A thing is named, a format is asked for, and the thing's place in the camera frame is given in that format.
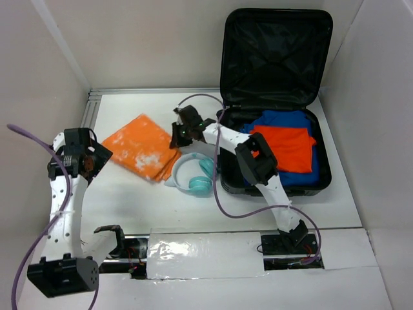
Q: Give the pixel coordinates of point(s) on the black hard-shell suitcase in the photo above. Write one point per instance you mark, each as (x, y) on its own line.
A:
(274, 59)

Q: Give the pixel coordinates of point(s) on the bright orange cloth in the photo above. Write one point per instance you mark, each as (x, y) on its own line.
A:
(292, 147)

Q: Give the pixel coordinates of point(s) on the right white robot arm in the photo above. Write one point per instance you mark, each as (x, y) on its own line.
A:
(258, 166)

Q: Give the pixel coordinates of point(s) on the orange white-speckled towel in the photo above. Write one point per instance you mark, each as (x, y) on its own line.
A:
(143, 147)

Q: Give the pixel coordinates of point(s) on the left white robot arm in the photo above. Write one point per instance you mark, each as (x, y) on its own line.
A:
(66, 266)

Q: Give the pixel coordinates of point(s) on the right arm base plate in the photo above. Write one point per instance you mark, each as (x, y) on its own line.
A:
(277, 255)

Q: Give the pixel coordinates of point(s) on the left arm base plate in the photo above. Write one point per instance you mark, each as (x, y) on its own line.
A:
(130, 260)

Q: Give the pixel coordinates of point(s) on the blue shirt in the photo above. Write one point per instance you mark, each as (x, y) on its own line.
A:
(294, 119)

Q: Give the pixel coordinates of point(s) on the teal cat-ear headphones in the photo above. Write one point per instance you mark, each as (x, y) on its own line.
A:
(198, 186)

